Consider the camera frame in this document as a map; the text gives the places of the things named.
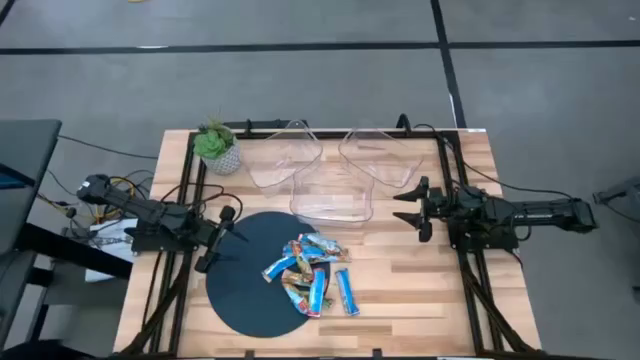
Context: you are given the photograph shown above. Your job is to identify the yellow cable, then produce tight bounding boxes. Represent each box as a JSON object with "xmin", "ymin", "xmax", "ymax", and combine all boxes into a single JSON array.
[{"xmin": 93, "ymin": 175, "xmax": 139, "ymax": 224}]

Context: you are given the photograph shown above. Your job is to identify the dark grey desk top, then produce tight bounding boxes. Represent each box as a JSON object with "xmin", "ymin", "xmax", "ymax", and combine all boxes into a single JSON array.
[{"xmin": 0, "ymin": 118, "xmax": 63, "ymax": 256}]

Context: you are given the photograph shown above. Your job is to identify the dark grey seat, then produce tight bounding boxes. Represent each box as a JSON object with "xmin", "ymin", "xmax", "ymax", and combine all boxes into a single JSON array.
[{"xmin": 0, "ymin": 249, "xmax": 39, "ymax": 347}]

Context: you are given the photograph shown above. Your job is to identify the brown green granola bar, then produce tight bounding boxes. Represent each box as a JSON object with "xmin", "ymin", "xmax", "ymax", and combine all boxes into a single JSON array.
[{"xmin": 287, "ymin": 289, "xmax": 334, "ymax": 317}]

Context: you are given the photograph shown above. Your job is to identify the black aluminium table frame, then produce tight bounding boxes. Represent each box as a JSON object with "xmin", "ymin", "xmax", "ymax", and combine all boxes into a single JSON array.
[{"xmin": 114, "ymin": 118, "xmax": 542, "ymax": 360}]

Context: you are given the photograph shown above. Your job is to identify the thin black floor cable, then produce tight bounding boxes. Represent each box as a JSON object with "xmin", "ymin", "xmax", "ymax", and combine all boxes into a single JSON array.
[{"xmin": 57, "ymin": 133, "xmax": 159, "ymax": 161}]

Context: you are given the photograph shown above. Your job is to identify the black desk foot beam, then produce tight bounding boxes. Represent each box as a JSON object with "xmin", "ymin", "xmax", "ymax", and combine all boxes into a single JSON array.
[{"xmin": 17, "ymin": 222, "xmax": 134, "ymax": 280}]

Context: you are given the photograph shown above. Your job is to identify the dark round mat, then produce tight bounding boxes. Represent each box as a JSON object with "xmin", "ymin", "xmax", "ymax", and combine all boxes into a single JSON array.
[{"xmin": 205, "ymin": 210, "xmax": 332, "ymax": 339}]

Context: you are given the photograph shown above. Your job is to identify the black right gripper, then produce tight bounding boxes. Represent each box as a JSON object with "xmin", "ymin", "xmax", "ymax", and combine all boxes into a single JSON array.
[{"xmin": 392, "ymin": 175, "xmax": 451, "ymax": 244}]

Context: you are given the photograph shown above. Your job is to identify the green succulent plant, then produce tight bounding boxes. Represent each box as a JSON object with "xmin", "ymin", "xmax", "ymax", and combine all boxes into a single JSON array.
[{"xmin": 193, "ymin": 117, "xmax": 236, "ymax": 161}]

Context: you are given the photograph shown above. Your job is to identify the black power cable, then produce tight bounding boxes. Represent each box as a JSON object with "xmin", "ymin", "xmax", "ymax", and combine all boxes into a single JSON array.
[{"xmin": 413, "ymin": 122, "xmax": 576, "ymax": 201}]

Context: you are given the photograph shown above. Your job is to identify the white patterned plant pot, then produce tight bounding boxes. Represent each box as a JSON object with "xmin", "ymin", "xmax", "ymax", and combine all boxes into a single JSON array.
[{"xmin": 201, "ymin": 144, "xmax": 242, "ymax": 177}]

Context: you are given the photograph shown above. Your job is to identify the grey chair base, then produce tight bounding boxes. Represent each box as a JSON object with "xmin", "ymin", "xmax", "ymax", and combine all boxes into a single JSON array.
[{"xmin": 592, "ymin": 175, "xmax": 640, "ymax": 207}]

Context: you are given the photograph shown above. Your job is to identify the clear plastic bin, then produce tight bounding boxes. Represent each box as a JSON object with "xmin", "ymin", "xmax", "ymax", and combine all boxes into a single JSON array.
[
  {"xmin": 288, "ymin": 162, "xmax": 376, "ymax": 229},
  {"xmin": 242, "ymin": 119, "xmax": 324, "ymax": 197},
  {"xmin": 338, "ymin": 127, "xmax": 425, "ymax": 198}
]

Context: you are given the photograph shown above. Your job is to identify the white printed paper box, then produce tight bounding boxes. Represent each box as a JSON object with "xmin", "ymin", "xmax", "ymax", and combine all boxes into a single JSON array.
[{"xmin": 83, "ymin": 218, "xmax": 139, "ymax": 284}]

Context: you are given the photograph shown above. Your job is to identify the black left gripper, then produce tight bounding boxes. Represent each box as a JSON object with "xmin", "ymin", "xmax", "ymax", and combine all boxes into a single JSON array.
[{"xmin": 187, "ymin": 205, "xmax": 250, "ymax": 274}]

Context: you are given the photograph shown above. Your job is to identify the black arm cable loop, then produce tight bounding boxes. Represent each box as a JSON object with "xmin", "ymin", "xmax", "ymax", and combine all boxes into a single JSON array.
[{"xmin": 159, "ymin": 181, "xmax": 244, "ymax": 224}]

